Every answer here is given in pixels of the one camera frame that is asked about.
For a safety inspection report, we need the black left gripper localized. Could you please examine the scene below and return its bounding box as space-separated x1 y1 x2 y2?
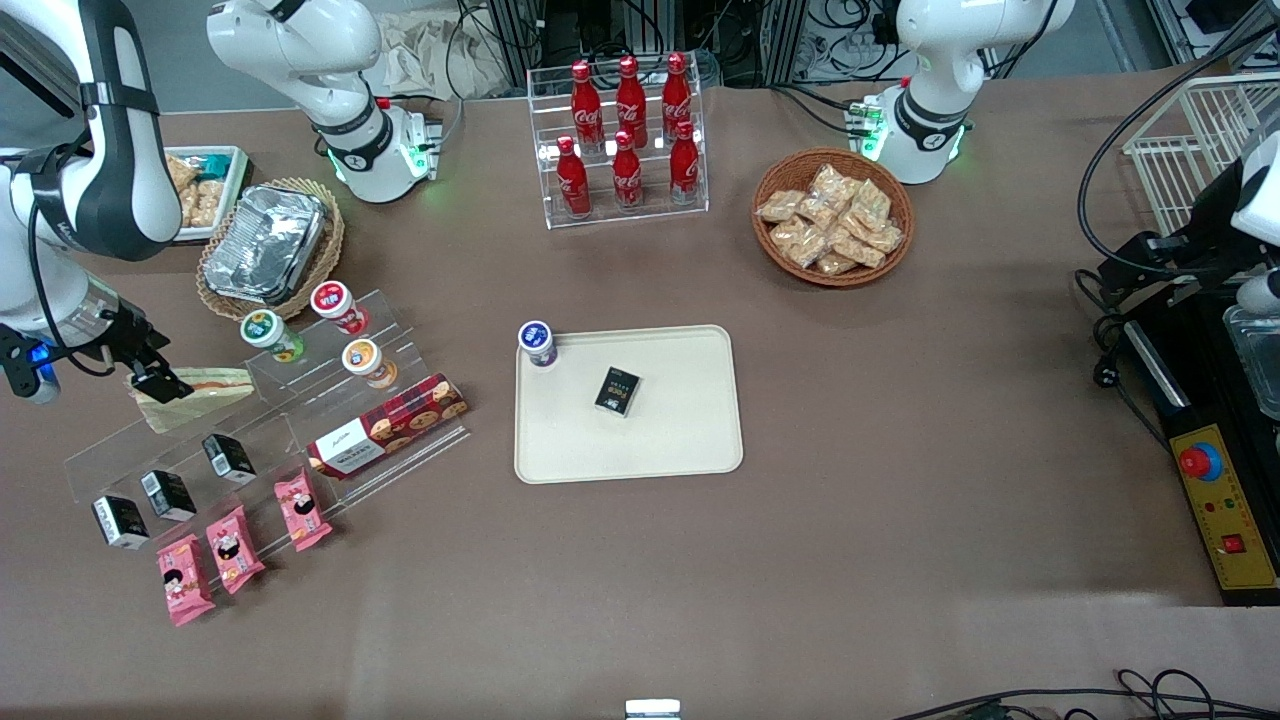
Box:
1097 160 1257 304

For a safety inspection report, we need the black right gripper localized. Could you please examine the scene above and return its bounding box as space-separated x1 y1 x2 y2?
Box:
92 298 194 405

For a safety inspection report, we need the triangle sandwich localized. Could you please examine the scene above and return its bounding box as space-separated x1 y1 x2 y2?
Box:
126 367 255 434

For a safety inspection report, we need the cream plastic tray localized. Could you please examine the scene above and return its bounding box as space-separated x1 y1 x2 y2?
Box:
514 324 745 486

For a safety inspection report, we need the clear acrylic stepped stand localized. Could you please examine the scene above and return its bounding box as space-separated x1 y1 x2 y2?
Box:
63 365 336 549
243 288 473 511

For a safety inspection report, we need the small black white carton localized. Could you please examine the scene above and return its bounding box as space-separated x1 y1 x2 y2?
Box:
91 495 151 550
140 469 198 522
202 433 257 486

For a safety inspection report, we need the green lid yogurt cup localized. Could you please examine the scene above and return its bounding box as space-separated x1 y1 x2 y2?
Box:
240 309 304 364

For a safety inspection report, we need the clear plastic container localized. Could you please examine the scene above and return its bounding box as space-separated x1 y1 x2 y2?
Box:
1222 304 1280 421

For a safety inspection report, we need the black equipment base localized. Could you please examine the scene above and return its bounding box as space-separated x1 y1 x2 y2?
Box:
1118 285 1280 607

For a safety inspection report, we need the silver foil container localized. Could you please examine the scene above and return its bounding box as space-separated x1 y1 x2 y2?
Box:
204 185 331 306

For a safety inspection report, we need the pink snack packet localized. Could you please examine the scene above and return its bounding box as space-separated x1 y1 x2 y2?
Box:
157 533 216 628
206 505 267 596
274 468 333 553

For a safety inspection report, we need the red lid yogurt cup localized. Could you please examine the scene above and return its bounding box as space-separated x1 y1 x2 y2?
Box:
310 280 369 336

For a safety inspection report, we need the red emergency stop button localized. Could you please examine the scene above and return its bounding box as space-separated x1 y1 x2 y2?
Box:
1178 440 1224 483

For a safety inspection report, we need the orange lid yogurt cup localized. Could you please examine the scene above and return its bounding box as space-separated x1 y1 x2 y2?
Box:
341 338 398 390

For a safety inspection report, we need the white rectangular bin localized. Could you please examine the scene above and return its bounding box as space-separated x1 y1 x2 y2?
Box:
163 146 251 246

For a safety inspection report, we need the oval light wicker basket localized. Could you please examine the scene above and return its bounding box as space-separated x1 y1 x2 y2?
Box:
196 178 346 323

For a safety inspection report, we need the red plaid cookie box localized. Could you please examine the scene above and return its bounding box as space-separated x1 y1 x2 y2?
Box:
306 373 469 479

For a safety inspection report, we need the yellow control panel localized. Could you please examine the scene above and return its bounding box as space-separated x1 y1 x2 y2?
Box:
1168 423 1280 592

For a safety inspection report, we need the round brown wicker basket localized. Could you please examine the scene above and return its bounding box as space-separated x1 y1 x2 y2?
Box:
752 148 915 289

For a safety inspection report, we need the blue lid yogurt cup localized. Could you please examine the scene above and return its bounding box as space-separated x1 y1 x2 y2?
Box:
518 320 559 369

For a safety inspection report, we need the crumpled beige paper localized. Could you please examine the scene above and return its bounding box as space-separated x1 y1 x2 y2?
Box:
362 10 513 101

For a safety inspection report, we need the black box with gold print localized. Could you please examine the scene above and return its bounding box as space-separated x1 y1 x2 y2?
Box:
594 366 642 418

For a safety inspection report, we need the red cola bottle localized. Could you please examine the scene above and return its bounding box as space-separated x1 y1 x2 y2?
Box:
669 120 702 206
662 52 693 141
571 60 604 153
611 130 644 213
556 136 591 219
616 55 648 149

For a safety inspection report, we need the clear acrylic bottle rack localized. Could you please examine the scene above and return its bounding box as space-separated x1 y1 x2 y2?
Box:
527 60 711 231

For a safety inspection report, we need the thick black cable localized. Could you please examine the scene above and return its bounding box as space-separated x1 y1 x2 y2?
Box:
1076 18 1280 279

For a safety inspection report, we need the black cable with plug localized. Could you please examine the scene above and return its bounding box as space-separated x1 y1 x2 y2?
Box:
1073 268 1173 446

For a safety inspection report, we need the white wire basket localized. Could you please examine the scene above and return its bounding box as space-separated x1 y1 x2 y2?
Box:
1122 72 1280 237

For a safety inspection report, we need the black arm base cable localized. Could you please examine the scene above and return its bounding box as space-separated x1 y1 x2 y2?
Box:
768 82 873 137
425 0 493 153

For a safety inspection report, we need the thin black cable bundle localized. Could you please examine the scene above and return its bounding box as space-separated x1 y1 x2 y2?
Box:
888 668 1280 720

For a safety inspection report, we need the aluminium frame rack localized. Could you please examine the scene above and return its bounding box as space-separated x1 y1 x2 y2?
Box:
486 0 901 89

